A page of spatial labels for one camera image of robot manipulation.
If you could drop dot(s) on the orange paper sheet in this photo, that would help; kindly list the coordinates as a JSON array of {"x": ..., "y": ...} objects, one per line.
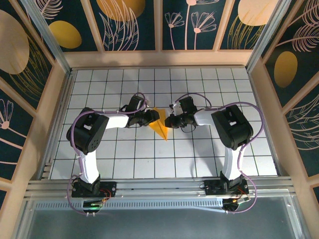
[{"x": 160, "y": 129}]

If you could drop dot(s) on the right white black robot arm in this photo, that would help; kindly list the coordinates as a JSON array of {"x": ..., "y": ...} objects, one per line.
[{"x": 233, "y": 164}]

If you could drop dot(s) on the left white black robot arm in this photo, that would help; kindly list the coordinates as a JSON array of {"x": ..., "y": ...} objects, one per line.
[{"x": 89, "y": 166}]

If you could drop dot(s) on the white grid mat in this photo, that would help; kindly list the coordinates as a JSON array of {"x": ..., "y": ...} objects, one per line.
[{"x": 149, "y": 164}]

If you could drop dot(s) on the grey translucent panel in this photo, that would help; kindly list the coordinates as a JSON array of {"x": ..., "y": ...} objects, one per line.
[{"x": 159, "y": 224}]

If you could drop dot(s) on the long aluminium base rail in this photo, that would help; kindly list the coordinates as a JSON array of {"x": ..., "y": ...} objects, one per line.
[{"x": 159, "y": 185}]

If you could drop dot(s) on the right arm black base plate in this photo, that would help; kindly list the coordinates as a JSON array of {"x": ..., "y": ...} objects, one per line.
[{"x": 211, "y": 188}]

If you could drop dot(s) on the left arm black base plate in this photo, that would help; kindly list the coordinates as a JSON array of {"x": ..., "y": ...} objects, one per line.
[{"x": 109, "y": 186}]

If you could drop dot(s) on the aluminium side rail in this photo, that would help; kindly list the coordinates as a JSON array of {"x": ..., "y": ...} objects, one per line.
[
  {"x": 256, "y": 87},
  {"x": 63, "y": 99}
]

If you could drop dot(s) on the aluminium corner post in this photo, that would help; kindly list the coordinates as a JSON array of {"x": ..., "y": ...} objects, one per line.
[
  {"x": 267, "y": 37},
  {"x": 48, "y": 37}
]

